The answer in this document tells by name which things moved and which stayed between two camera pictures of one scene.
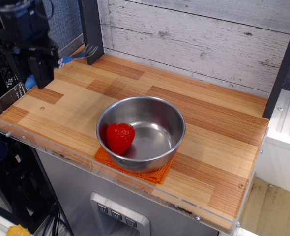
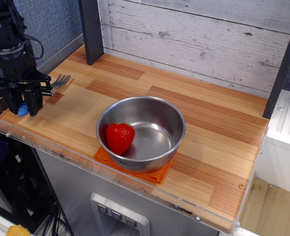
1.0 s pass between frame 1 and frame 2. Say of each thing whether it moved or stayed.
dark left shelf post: stayed
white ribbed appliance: stayed
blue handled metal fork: moved
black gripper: moved
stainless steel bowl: stayed
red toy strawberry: stayed
